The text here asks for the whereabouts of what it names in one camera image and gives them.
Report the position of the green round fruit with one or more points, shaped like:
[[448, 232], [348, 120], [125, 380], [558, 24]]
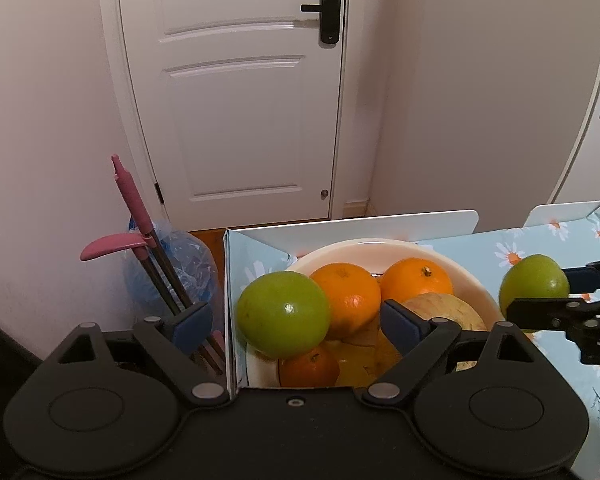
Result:
[[532, 282], [282, 315]]

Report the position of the large yellow-red apple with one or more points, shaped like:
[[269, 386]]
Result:
[[450, 312]]

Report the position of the small tangerine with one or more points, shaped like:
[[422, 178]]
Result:
[[307, 371]]

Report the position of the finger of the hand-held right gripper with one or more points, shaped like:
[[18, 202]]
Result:
[[582, 277], [545, 312]]

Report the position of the white refrigerator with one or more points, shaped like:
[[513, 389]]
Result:
[[592, 160]]

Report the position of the blue plastic bag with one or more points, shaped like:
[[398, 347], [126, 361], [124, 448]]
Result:
[[195, 265]]

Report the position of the cream oval bowl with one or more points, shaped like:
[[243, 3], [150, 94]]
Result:
[[380, 250]]

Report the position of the white door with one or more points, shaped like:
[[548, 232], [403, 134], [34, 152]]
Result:
[[240, 110]]

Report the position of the pink broom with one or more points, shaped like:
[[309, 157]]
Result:
[[132, 200]]

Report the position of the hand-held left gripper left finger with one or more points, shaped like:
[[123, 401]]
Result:
[[195, 324]]

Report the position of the white chair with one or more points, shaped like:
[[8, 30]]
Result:
[[370, 227], [565, 212]]

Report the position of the orange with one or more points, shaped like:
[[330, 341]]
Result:
[[415, 280], [345, 300]]

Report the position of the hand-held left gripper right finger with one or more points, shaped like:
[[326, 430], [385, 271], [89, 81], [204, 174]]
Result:
[[400, 324]]

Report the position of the daisy print tablecloth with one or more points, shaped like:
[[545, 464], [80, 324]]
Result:
[[530, 244]]

